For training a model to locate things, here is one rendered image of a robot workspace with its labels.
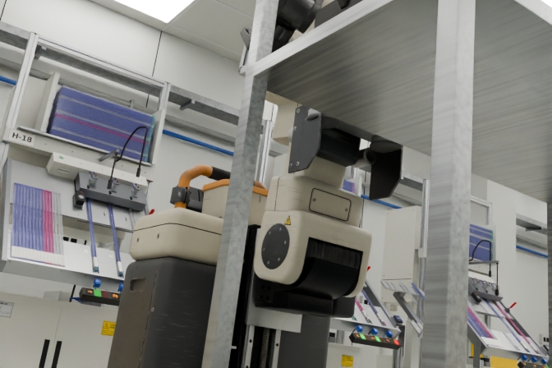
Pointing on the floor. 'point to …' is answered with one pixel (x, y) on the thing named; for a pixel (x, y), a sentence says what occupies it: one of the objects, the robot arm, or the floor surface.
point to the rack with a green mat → (411, 117)
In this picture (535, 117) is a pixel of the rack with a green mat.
